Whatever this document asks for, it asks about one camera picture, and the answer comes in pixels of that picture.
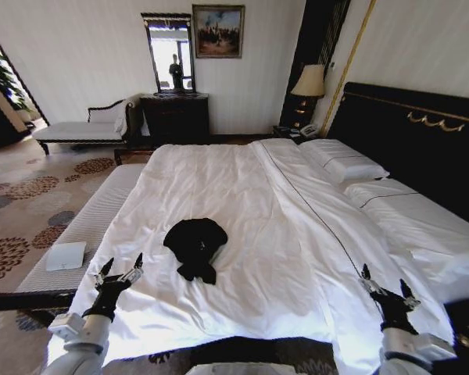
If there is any dark nightstand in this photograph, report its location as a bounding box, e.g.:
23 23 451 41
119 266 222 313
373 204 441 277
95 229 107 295
272 124 322 146

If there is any person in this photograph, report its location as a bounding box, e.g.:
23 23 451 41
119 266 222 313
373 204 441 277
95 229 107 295
168 53 184 91

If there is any table lamp with beige shade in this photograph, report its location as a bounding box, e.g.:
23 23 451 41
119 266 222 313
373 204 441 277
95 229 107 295
290 64 327 129

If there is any black headboard with gold trim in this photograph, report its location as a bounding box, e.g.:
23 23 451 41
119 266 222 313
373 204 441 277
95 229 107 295
327 81 469 234

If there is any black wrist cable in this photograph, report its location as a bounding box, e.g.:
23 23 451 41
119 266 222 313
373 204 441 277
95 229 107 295
381 348 434 373

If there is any green potted plant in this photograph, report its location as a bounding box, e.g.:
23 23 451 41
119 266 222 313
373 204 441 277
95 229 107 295
0 46 29 114

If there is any white robot front shell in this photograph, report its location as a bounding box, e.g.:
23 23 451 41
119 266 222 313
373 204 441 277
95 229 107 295
187 362 275 375

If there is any black crumpled garment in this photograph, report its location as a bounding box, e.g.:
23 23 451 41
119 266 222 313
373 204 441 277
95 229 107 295
163 217 229 285

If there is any white upholstered bed bench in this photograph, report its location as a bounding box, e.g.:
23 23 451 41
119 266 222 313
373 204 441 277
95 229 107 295
0 162 148 316

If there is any white mattress sheet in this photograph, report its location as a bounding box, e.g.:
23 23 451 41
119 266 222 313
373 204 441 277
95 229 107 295
389 249 469 306

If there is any framed painting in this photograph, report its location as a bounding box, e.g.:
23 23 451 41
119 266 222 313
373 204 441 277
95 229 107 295
192 4 246 60

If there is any dark wooden dresser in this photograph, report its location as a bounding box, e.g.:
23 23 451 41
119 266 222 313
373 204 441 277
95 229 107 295
139 92 211 148

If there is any small white pillow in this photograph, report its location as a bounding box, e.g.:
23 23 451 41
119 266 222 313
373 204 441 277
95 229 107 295
299 138 390 184

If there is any white folded card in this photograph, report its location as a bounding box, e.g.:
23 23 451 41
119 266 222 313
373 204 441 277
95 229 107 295
45 241 88 272

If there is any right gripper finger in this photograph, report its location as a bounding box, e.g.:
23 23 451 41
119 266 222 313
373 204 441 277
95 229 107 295
358 262 381 296
398 277 421 310

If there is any white chaise longue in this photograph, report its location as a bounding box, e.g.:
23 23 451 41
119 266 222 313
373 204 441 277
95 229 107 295
31 95 142 156

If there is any dark framed mirror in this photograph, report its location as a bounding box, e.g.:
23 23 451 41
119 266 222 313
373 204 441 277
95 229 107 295
140 12 197 95

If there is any white duvet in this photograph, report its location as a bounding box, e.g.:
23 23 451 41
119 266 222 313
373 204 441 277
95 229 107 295
46 138 454 375

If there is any dark bedside cabinet gold ornament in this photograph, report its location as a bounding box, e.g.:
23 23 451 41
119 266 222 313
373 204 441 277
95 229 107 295
442 299 469 375

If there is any white towel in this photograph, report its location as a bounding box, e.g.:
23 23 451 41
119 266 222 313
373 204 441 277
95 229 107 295
113 102 130 136

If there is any large white pillow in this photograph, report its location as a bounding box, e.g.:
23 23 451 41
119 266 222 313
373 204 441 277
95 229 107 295
343 178 469 274

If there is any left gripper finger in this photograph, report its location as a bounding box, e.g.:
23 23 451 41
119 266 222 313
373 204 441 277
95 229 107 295
94 257 116 291
121 252 145 287

